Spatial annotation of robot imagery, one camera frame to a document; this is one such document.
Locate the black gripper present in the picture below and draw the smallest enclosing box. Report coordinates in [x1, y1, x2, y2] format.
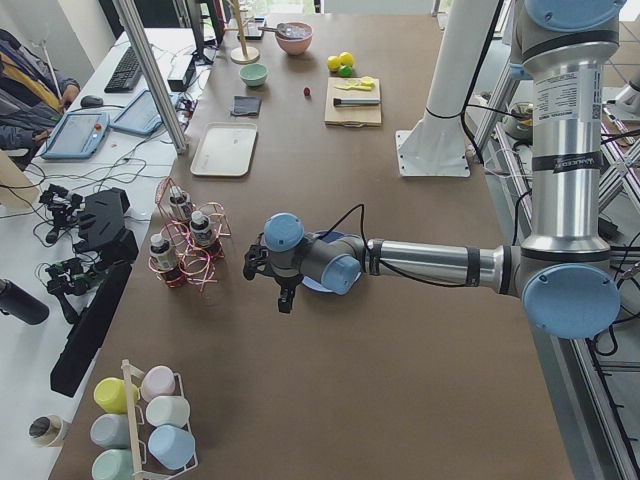
[243, 232, 303, 314]

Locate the blue plate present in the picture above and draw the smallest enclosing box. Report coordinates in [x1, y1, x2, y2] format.
[300, 230, 361, 295]

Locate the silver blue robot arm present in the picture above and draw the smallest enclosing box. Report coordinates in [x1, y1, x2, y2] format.
[243, 1, 622, 339]

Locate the dark drink bottle middle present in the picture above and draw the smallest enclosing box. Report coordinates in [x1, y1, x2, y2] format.
[189, 210, 215, 250]

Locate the dark drink bottle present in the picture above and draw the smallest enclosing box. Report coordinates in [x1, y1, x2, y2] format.
[169, 186, 192, 221]
[150, 233, 181, 284]
[189, 210, 215, 250]

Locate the dark drink bottle front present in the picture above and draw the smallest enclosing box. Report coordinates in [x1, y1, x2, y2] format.
[150, 233, 181, 284]

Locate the dark drink bottle back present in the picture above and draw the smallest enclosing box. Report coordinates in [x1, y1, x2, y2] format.
[169, 186, 192, 221]

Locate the pink cup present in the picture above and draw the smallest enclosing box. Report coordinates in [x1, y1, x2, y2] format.
[140, 365, 176, 402]

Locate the white cup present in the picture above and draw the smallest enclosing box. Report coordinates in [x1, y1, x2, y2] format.
[146, 396, 191, 428]

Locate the beige rabbit tray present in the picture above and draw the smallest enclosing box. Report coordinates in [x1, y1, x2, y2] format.
[190, 122, 258, 177]

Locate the light blue cup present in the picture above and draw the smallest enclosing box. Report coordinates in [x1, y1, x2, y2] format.
[148, 425, 195, 470]

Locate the wooden cutting board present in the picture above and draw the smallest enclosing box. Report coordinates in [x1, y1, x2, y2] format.
[324, 77, 382, 127]

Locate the yellow cup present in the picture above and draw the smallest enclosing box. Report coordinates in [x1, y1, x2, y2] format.
[93, 377, 127, 414]

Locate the grey folded cloth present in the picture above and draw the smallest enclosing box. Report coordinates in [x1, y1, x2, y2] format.
[230, 96, 262, 117]

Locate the steel muddler black tip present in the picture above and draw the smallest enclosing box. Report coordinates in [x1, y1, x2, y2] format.
[332, 97, 381, 108]

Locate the grey cup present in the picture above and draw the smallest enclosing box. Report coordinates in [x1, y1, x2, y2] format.
[90, 414, 130, 449]

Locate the green bowl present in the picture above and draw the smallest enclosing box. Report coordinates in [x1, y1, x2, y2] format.
[239, 63, 268, 87]

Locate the yellow plastic knife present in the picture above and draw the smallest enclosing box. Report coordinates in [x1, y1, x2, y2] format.
[334, 83, 375, 92]

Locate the blue teach pendant right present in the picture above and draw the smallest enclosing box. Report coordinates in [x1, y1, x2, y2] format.
[110, 89, 163, 136]

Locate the blue teach pendant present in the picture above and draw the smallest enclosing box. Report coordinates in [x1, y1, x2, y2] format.
[110, 89, 163, 136]
[41, 111, 110, 160]

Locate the lemon slice upper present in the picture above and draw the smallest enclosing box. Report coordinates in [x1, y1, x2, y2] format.
[360, 76, 375, 87]

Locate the mint green cup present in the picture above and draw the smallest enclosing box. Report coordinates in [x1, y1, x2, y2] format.
[91, 449, 134, 480]

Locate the green lime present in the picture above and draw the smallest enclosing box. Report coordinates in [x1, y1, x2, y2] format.
[338, 65, 353, 78]

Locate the yellow lemon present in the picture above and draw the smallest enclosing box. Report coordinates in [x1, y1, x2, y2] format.
[326, 56, 342, 72]
[339, 51, 355, 67]

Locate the wooden mug tree stand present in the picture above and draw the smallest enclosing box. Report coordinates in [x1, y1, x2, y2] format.
[224, 0, 260, 65]

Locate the black box device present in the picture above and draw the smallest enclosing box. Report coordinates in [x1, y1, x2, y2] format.
[167, 55, 196, 92]

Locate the pink bowl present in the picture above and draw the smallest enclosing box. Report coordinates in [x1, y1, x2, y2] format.
[275, 22, 313, 55]

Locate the blue teach pendant left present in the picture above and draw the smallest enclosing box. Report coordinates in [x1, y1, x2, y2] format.
[41, 111, 110, 160]

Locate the black water bottle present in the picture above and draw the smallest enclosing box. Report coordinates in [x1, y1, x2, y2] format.
[1, 279, 49, 325]

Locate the metal ice scoop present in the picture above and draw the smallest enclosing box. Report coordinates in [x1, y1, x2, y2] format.
[258, 23, 308, 39]

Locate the black keyboard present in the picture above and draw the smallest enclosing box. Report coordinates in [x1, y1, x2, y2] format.
[104, 47, 142, 93]

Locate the black computer mouse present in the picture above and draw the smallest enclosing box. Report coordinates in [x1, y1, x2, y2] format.
[80, 95, 104, 108]

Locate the seated person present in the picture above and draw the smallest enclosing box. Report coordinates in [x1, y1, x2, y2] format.
[1, 30, 80, 169]

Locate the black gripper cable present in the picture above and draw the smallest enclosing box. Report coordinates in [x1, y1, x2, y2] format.
[324, 202, 491, 288]

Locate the copper wire bottle rack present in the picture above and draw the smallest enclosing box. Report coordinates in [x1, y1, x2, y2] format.
[148, 176, 231, 289]

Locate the white wire cup rack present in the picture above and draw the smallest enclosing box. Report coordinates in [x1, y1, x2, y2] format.
[121, 359, 199, 480]

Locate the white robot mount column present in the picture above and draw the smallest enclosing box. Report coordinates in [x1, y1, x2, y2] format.
[396, 0, 503, 177]

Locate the aluminium frame post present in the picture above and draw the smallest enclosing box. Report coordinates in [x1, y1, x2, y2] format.
[114, 0, 188, 154]

